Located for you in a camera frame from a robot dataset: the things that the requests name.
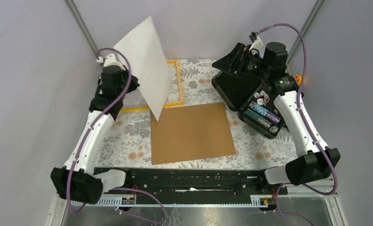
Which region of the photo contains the yellow orange toy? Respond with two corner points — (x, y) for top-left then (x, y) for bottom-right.
(293, 74), (303, 87)

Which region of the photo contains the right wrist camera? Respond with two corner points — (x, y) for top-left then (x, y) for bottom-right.
(249, 32), (263, 50)

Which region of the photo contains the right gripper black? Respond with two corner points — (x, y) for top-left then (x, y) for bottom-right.
(211, 43), (270, 80)

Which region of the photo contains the aluminium corner post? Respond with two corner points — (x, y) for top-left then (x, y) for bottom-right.
(64, 0), (98, 56)
(287, 0), (325, 63)

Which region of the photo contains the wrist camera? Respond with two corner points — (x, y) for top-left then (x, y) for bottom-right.
(249, 32), (263, 50)
(96, 54), (126, 70)

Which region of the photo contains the blue white chip stack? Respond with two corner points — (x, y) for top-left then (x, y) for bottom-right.
(249, 101), (269, 117)

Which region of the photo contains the green chip stack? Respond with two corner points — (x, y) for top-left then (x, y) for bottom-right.
(243, 108), (260, 122)

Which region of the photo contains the purple chip stack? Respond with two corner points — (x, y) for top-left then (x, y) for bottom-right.
(265, 112), (281, 124)

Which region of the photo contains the right aluminium corner post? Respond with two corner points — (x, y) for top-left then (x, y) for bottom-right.
(287, 0), (325, 63)

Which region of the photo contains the left aluminium corner post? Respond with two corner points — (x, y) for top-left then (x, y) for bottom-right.
(64, 0), (98, 56)

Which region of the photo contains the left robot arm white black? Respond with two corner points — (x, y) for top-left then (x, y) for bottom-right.
(50, 65), (139, 204)

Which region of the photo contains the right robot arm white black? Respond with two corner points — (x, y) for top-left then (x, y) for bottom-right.
(211, 42), (341, 194)

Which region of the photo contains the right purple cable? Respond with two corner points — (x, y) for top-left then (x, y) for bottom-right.
(252, 23), (339, 226)

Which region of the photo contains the white slotted cable duct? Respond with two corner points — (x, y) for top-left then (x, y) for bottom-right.
(86, 196), (269, 208)

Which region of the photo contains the brown cardboard backing board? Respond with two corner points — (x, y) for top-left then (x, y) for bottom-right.
(150, 103), (236, 165)

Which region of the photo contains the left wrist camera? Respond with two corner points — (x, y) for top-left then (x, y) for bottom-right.
(96, 54), (126, 70)

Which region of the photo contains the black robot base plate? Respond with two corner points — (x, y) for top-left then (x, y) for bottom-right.
(108, 168), (278, 204)

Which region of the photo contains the black poker chip case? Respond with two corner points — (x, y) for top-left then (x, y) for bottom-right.
(211, 72), (285, 139)

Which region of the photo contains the building and sky photo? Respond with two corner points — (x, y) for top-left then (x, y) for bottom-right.
(114, 16), (173, 121)

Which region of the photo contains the yellow wooden picture frame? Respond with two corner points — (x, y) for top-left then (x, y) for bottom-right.
(120, 59), (184, 113)

